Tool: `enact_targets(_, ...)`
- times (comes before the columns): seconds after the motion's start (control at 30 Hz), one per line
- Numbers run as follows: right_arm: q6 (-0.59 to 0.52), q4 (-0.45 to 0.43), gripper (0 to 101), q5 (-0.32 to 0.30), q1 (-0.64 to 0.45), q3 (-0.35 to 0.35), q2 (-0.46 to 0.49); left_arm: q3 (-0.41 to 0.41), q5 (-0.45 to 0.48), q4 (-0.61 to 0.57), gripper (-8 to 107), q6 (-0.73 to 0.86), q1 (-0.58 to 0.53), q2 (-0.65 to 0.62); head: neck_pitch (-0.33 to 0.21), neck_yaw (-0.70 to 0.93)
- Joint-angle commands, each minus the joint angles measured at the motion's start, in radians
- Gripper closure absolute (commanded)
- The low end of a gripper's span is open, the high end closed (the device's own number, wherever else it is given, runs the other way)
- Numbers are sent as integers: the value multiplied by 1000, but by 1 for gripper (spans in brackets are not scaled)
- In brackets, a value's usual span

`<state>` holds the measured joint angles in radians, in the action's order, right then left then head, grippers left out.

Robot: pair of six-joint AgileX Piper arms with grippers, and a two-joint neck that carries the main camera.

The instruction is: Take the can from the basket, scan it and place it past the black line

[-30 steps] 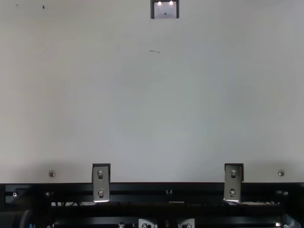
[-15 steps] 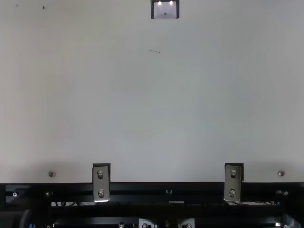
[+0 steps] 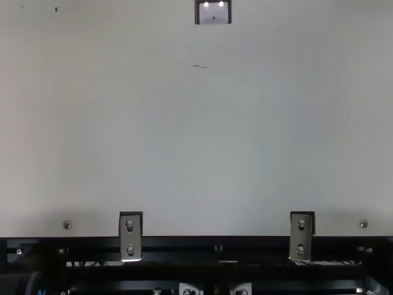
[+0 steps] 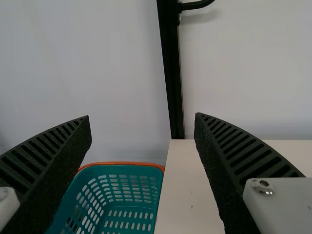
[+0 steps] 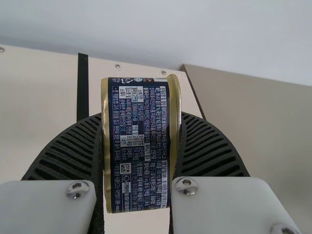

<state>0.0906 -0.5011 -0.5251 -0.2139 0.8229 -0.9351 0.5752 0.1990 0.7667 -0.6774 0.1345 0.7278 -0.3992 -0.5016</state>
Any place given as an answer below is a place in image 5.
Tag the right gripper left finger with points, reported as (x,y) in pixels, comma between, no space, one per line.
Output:
(63,156)

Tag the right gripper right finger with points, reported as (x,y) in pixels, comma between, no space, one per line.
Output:
(209,156)

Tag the dark blue printed gold can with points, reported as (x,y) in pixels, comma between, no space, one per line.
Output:
(139,136)

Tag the black strip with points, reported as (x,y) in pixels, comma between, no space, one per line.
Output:
(82,92)

